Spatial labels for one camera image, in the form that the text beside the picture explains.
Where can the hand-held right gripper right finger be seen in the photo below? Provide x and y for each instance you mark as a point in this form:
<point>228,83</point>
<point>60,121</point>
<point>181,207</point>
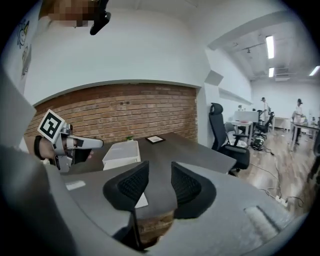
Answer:
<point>192,195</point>

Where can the dark-top desk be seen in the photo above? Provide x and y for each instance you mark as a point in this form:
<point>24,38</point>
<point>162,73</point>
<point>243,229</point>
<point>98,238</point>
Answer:
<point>305,125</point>

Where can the white partition screen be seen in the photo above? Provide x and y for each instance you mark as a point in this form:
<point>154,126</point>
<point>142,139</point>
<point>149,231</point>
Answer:
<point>246,116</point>

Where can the black head-mounted camera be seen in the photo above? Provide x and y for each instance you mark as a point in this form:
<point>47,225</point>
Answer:
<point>100,17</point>

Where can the white power strip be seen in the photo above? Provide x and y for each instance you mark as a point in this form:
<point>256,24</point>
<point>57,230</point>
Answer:
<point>281,200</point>

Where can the white desk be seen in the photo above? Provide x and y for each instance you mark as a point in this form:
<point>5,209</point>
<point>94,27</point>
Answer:
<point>240,124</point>

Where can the black and white helmet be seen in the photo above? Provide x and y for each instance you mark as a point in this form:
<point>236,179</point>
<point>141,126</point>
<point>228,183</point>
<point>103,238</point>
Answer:
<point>258,144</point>

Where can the small potted green plant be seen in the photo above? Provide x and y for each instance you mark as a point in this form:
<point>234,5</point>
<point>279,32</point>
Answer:
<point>129,138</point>

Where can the black wristband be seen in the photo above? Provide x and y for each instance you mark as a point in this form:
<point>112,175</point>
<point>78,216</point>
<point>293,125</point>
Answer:
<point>37,147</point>

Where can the small black swivel chair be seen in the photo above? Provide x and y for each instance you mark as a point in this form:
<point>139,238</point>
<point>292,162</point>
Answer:
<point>265,126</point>

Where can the black framed picture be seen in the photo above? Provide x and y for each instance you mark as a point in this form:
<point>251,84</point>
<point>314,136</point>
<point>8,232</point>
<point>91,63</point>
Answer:
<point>155,139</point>

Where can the white plastic tray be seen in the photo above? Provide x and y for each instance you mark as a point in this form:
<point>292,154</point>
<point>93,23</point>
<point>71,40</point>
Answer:
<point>122,152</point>

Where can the black mesh office chair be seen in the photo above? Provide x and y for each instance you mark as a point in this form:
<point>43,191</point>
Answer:
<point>220,135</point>

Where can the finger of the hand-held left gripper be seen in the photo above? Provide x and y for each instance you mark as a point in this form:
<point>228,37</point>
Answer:
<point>87,143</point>

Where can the white cartoon print shirt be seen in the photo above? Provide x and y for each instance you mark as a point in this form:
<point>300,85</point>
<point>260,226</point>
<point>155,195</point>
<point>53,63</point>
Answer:
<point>25,60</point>

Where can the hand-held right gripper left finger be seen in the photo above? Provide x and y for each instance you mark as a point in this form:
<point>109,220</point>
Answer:
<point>125,192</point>

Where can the person's left hand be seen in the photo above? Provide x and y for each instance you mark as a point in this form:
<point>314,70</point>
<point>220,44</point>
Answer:
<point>48,151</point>

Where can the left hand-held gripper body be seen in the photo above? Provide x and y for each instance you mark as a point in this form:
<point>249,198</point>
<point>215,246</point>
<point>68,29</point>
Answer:
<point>51,125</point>

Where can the long ceiling light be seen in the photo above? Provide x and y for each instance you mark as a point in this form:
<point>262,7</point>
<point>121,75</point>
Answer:
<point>315,70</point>
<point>269,47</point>
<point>271,72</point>

